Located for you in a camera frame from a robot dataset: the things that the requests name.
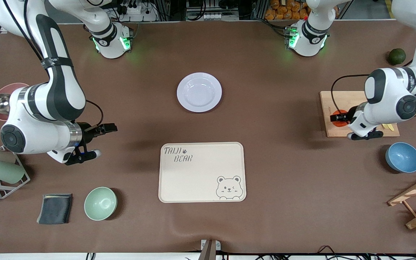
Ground orange fruit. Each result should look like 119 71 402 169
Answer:
332 109 350 127

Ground white round plate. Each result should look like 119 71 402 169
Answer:
177 72 222 113

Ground wooden cutting board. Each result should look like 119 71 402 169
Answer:
319 90 400 138

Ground brown table mat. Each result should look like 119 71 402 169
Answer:
0 20 416 254

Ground blue bowl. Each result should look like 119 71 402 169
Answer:
385 142 416 173

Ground mint green bowl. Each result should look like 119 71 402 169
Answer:
84 187 118 221

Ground green lime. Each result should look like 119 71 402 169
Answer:
389 48 407 66

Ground dark grey cloth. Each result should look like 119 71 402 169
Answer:
36 194 73 225

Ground mint green cup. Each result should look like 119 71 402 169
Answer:
0 160 25 184

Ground wooden dish rack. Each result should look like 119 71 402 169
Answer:
387 170 416 230

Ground cream bear print tray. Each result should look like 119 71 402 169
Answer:
158 142 247 203

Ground white power strip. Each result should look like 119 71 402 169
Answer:
119 0 159 22

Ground orange toy food pile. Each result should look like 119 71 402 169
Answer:
265 0 311 21

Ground grey wire cup rack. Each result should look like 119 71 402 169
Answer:
0 144 31 199

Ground metal camera bracket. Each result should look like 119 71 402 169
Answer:
199 239 222 260

